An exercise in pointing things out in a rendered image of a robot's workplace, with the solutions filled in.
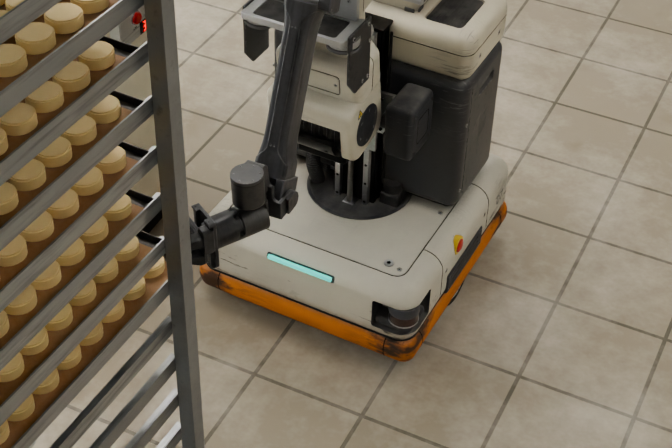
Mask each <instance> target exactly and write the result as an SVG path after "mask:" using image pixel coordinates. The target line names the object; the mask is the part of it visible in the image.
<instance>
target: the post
mask: <svg viewBox="0 0 672 448"><path fill-rule="evenodd" d="M144 9H145V20H146V32H147V43H148V55H149V67H150V78H151V90H152V101H153V113H154V124H155V136H156V148H157V159H158V171H159V182H160V194H161V205H162V217H163V228H164V240H165V252H166V263H167V275H168V286H169V298H170V309H171V321H172V333H173V344H174V356H175V367H176V379H177V390H178V402H179V413H180V425H181V437H182V448H205V443H204V428H203V413H202V399H201V384H200V370H199V355H198V341H197V326H196V312H195V297H194V283H193V268H192V254H191V239H190V225H189V210H188V196H187V181H186V167H185V152H184V138H183V123H182V109H181V94H180V80H179V65H178V51H177V36H176V22H175V7H174V0H144Z"/></svg>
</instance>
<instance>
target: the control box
mask: <svg viewBox="0 0 672 448"><path fill-rule="evenodd" d="M136 12H140V13H141V15H142V19H141V22H140V23H139V24H134V23H133V16H134V14H135V13H136ZM144 20H145V9H144V5H143V6H142V7H140V8H139V9H138V10H137V11H135V12H134V13H133V14H132V15H130V16H129V17H128V18H126V19H125V20H124V21H123V22H121V23H120V24H119V25H118V26H116V27H115V28H114V29H112V30H111V31H110V38H112V39H115V40H118V41H121V42H124V43H127V44H131V43H132V42H133V41H134V40H136V39H137V38H138V37H139V36H140V35H142V34H143V33H144V32H145V31H146V30H145V31H143V21H144ZM145 21H146V20H145Z"/></svg>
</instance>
